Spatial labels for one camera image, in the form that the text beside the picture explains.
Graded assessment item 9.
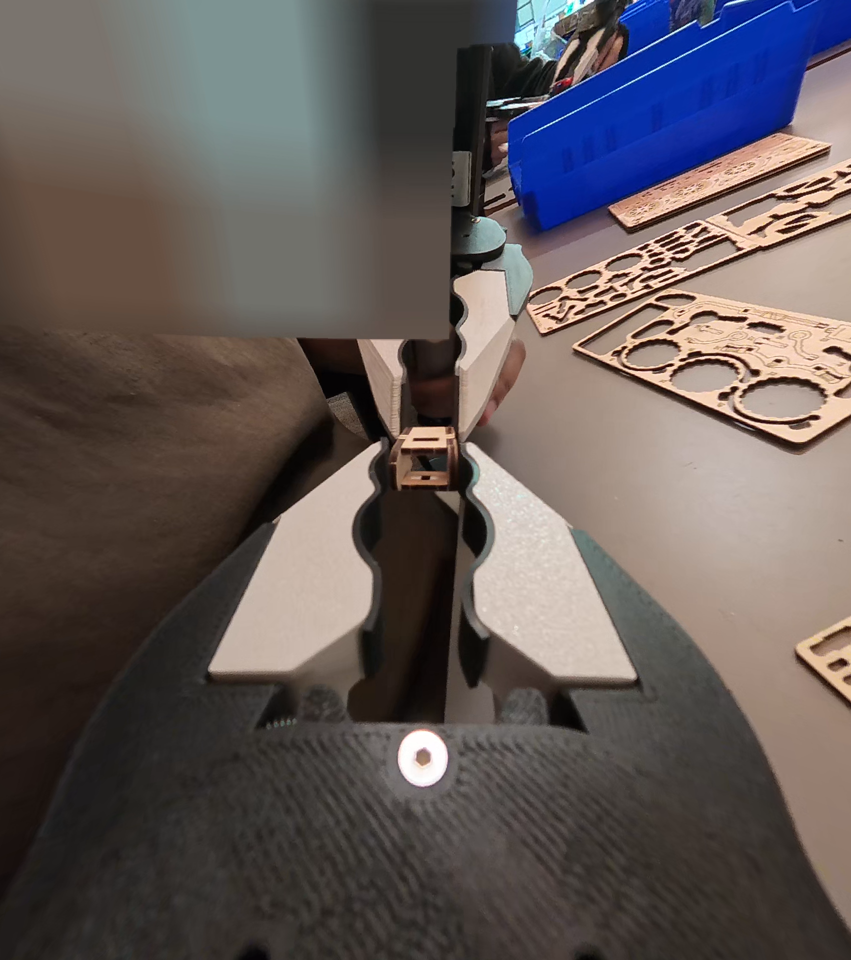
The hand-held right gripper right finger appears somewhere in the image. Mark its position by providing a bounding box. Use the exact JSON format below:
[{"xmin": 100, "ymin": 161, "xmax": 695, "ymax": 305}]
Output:
[{"xmin": 459, "ymin": 441, "xmax": 638, "ymax": 721}]

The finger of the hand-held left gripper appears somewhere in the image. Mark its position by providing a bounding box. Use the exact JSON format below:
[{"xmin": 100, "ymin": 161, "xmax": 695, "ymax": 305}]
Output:
[
  {"xmin": 451, "ymin": 270, "xmax": 523, "ymax": 445},
  {"xmin": 356, "ymin": 339, "xmax": 407, "ymax": 442}
]

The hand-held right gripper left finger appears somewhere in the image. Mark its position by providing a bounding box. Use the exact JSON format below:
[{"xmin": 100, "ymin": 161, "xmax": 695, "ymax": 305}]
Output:
[{"xmin": 208, "ymin": 439, "xmax": 389, "ymax": 715}]

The small wooden puzzle box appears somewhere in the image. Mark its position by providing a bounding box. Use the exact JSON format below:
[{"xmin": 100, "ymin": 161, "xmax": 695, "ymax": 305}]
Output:
[{"xmin": 389, "ymin": 425, "xmax": 464, "ymax": 493}]

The dark grey desk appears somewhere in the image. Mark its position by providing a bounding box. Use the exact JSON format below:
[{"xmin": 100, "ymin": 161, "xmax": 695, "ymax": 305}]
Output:
[{"xmin": 455, "ymin": 37, "xmax": 851, "ymax": 960}]

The person's left hand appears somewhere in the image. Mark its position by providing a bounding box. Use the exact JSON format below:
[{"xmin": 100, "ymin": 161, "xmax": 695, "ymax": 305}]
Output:
[{"xmin": 479, "ymin": 339, "xmax": 529, "ymax": 430}]

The narrow punched wooden puzzle sheet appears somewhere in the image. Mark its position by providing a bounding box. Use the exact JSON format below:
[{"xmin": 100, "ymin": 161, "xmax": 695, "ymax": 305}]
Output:
[{"xmin": 526, "ymin": 219, "xmax": 755, "ymax": 336}]

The large blue plastic bin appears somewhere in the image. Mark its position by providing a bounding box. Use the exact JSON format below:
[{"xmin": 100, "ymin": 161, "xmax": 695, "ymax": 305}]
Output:
[{"xmin": 506, "ymin": 0, "xmax": 828, "ymax": 231}]

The engraved uncut wooden puzzle sheet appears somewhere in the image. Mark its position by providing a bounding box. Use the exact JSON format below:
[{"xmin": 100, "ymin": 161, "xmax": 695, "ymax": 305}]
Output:
[{"xmin": 609, "ymin": 133, "xmax": 833, "ymax": 232}]

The wooden sheet with gear holes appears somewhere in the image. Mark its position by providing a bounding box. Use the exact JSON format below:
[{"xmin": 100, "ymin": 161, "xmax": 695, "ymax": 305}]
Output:
[{"xmin": 574, "ymin": 288, "xmax": 851, "ymax": 448}]

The small wooden sheet with handle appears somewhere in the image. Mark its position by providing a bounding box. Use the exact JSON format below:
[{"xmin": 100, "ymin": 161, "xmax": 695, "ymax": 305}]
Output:
[{"xmin": 795, "ymin": 609, "xmax": 851, "ymax": 726}]

